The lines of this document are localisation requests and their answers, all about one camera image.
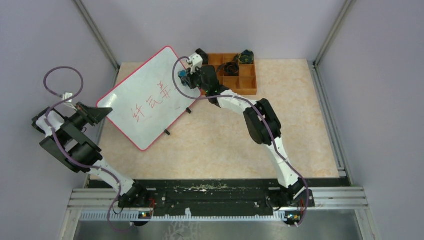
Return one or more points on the aluminium left corner post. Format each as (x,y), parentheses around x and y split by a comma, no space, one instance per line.
(96,32)

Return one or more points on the aluminium right corner post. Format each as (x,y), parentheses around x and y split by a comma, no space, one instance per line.
(334,30)

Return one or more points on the dark patterned long cloth strip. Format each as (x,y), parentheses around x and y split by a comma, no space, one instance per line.
(230,68)

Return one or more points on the black rolled cloth left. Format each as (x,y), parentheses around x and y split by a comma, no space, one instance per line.
(203,55)

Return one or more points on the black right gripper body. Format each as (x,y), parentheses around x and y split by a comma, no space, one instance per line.
(195,81)

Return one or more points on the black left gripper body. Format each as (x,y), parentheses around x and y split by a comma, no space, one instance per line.
(86,114)

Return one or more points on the orange wooden compartment tray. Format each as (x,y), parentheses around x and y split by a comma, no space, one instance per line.
(245,83)

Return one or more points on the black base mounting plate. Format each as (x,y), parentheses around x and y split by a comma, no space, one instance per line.
(214,197)

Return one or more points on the aluminium front frame rail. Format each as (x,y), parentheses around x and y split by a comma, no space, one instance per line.
(94,205)

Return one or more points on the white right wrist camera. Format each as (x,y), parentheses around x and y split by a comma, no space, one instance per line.
(195,62)

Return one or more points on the aluminium corner post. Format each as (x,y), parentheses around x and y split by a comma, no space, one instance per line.
(96,32)
(334,30)

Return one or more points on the dark rolled cloth right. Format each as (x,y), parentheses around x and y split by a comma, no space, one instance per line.
(247,57)

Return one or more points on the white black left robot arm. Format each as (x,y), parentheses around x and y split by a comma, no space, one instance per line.
(66,142)

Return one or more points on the blue eraser sponge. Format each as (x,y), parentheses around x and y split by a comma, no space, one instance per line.
(182,74)

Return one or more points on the white whiteboard with red rim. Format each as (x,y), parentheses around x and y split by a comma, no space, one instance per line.
(148,101)

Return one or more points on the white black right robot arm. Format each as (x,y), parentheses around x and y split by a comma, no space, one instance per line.
(264,127)

